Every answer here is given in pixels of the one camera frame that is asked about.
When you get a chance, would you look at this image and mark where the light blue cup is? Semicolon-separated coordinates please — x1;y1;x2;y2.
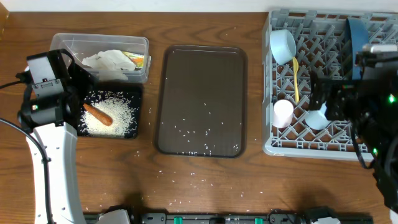
305;103;331;130

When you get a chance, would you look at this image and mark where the white paper napkin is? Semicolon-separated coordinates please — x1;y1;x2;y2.
82;50;136;80

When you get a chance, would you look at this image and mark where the orange carrot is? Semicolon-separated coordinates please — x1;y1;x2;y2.
83;103;113;126

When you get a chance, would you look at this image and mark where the yellow plastic spoon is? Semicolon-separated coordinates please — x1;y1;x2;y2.
292;57;300;103

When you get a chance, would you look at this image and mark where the pink plastic cup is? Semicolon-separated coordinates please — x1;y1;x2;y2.
272;100;294;128

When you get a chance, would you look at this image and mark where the dark blue bowl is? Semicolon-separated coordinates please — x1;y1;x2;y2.
345;17;369;80

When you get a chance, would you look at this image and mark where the colourful snack wrapper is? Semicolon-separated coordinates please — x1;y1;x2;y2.
122;51;145;70

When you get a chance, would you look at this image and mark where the light blue rice bowl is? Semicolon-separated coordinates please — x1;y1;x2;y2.
270;29;297;65

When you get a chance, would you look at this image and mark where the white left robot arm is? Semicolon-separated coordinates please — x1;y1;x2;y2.
17;50;93;223

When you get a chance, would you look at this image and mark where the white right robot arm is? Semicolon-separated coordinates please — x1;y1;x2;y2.
309;72;397;223

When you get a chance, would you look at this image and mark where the black waste tray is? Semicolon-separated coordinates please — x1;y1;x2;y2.
77;82;143;139

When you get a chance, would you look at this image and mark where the clear plastic waste bin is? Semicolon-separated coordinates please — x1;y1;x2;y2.
50;33;151;83

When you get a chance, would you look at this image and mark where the grey dishwasher rack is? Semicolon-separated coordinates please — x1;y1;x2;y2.
262;8;398;162

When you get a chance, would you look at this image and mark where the white rice pile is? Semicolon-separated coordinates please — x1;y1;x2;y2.
77;90;141;139

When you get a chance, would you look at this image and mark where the dark brown serving tray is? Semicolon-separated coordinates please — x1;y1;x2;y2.
154;45;248;159

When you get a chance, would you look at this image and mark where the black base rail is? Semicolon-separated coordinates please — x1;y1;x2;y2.
75;207;374;224

